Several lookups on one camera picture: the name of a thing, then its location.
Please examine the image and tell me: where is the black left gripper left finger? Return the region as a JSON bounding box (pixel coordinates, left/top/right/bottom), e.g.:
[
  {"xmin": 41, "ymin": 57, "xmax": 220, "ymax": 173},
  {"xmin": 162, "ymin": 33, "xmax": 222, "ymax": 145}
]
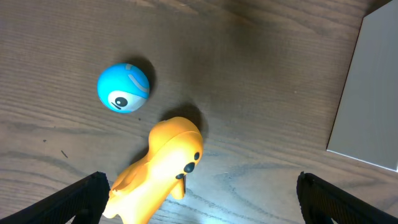
[{"xmin": 1, "ymin": 172, "xmax": 110, "ymax": 224}]

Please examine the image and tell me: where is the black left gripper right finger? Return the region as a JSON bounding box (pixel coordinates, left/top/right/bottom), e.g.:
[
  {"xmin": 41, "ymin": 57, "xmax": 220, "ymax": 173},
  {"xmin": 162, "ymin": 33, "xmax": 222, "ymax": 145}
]
[{"xmin": 296, "ymin": 172, "xmax": 397, "ymax": 224}]

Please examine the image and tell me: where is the white cardboard box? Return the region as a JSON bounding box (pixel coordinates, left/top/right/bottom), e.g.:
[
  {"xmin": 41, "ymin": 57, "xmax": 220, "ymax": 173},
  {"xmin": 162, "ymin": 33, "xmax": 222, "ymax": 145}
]
[{"xmin": 326, "ymin": 0, "xmax": 397, "ymax": 172}]

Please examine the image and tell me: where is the blue toy ball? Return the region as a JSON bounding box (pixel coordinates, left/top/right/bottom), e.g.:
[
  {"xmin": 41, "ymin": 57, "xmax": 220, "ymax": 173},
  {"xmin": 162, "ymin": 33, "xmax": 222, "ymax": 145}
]
[{"xmin": 97, "ymin": 63, "xmax": 150, "ymax": 113}]

